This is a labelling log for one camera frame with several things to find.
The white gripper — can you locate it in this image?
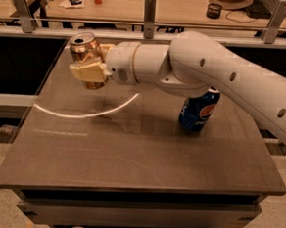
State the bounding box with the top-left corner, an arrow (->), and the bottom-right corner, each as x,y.
69,41 -> 141,85

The orange soda can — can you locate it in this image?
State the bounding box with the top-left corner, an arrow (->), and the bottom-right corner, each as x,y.
70,32 -> 107,90

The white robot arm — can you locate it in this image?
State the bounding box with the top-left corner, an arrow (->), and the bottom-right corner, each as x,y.
70,31 -> 286,145

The blue Pepsi can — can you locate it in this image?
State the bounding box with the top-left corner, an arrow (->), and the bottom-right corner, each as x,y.
178,87 -> 221,132

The black mesh pen cup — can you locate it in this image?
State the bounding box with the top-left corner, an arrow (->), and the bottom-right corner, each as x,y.
206,3 -> 222,19

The tan brimmed hat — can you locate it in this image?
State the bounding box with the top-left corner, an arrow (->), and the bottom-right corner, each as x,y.
209,0 -> 253,11

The black keyboard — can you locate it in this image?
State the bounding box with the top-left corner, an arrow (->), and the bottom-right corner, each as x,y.
245,0 -> 271,19

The middle metal railing post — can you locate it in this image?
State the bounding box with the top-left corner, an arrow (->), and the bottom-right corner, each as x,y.
143,0 -> 156,39

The metal railing post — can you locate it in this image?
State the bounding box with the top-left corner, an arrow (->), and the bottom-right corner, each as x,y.
13,0 -> 37,33
261,0 -> 286,44
143,0 -> 156,39

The left metal railing post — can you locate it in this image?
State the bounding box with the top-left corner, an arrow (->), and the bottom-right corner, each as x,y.
13,0 -> 37,33

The black cable on desk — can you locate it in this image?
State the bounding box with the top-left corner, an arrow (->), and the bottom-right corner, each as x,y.
224,9 -> 260,24

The right metal railing post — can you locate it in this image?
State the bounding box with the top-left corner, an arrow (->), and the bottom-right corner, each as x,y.
261,0 -> 286,44

